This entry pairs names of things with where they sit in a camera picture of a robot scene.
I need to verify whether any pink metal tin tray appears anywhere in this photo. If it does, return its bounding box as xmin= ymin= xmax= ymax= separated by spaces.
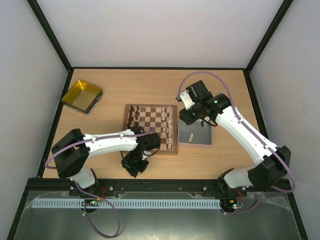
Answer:
xmin=177 ymin=119 xmax=213 ymax=148

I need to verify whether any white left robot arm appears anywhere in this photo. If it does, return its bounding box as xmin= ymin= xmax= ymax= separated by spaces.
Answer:
xmin=45 ymin=126 xmax=161 ymax=189

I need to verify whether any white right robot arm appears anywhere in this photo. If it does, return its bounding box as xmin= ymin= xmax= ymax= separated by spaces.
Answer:
xmin=176 ymin=80 xmax=291 ymax=196

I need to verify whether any wooden chess board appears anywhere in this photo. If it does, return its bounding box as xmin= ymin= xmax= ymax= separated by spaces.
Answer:
xmin=120 ymin=103 xmax=179 ymax=156

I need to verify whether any yellow tin lid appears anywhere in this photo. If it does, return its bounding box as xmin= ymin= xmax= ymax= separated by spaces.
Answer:
xmin=61 ymin=80 xmax=104 ymax=116

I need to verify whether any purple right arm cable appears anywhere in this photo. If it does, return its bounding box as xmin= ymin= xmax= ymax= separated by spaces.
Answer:
xmin=176 ymin=71 xmax=298 ymax=215

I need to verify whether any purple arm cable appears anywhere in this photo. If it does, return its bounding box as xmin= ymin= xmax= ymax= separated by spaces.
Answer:
xmin=176 ymin=71 xmax=298 ymax=215
xmin=44 ymin=128 xmax=156 ymax=237

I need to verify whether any slotted grey cable duct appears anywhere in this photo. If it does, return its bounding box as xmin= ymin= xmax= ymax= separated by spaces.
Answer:
xmin=31 ymin=198 xmax=221 ymax=210

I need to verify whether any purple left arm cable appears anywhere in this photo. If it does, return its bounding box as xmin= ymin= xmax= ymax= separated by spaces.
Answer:
xmin=44 ymin=128 xmax=156 ymax=237

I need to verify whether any black enclosure frame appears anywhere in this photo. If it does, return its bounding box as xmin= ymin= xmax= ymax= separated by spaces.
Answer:
xmin=4 ymin=0 xmax=310 ymax=240

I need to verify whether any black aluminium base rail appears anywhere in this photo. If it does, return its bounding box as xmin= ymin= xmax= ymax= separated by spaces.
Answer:
xmin=24 ymin=177 xmax=292 ymax=200

